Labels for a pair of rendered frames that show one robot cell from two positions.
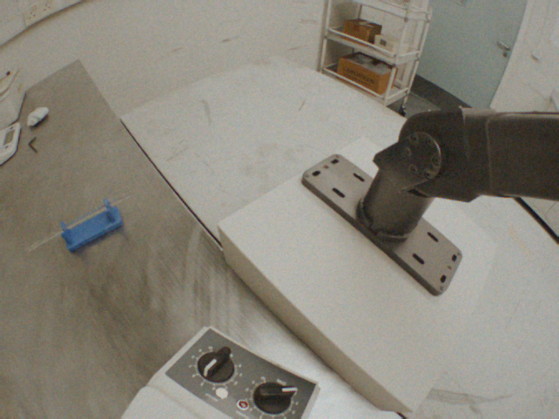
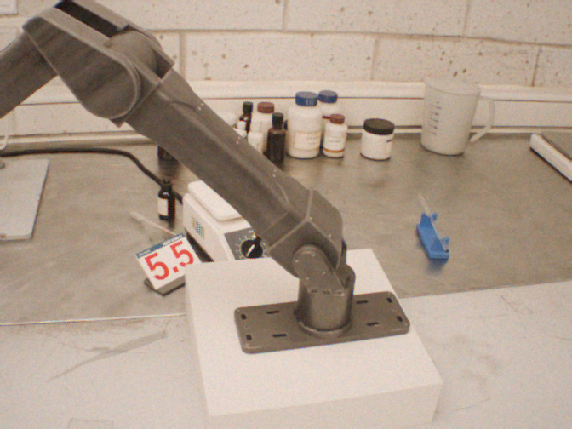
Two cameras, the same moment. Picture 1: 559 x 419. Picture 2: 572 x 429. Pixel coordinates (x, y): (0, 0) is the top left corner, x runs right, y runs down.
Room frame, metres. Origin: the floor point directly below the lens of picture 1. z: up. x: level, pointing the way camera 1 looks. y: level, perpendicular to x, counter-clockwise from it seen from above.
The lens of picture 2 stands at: (0.45, -0.65, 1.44)
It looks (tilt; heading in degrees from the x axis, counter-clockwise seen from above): 28 degrees down; 122
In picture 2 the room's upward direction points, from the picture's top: 4 degrees clockwise
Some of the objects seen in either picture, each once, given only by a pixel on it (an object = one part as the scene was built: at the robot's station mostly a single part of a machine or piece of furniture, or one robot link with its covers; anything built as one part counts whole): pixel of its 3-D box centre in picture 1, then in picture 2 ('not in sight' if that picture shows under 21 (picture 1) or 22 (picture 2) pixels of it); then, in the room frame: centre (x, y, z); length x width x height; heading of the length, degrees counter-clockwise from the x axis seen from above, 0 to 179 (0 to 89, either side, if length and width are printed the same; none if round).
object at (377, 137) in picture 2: not in sight; (377, 139); (-0.08, 0.55, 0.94); 0.07 x 0.07 x 0.07
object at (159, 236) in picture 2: not in sight; (168, 242); (-0.15, -0.02, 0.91); 0.06 x 0.06 x 0.02
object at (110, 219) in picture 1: (88, 224); (433, 233); (0.17, 0.27, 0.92); 0.10 x 0.03 x 0.04; 126
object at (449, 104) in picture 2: not in sight; (454, 117); (0.03, 0.71, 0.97); 0.18 x 0.13 x 0.15; 177
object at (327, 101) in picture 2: not in sight; (325, 117); (-0.20, 0.53, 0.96); 0.06 x 0.06 x 0.11
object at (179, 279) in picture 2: not in sight; (172, 262); (-0.10, -0.07, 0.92); 0.09 x 0.06 x 0.04; 83
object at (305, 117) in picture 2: not in sight; (304, 123); (-0.20, 0.45, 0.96); 0.07 x 0.07 x 0.13
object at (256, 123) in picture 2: not in sight; (255, 140); (-0.26, 0.35, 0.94); 0.03 x 0.03 x 0.09
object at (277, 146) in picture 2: not in sight; (276, 136); (-0.23, 0.38, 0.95); 0.04 x 0.04 x 0.10
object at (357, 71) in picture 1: (373, 44); not in sight; (2.16, -0.64, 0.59); 0.65 x 0.48 x 0.93; 46
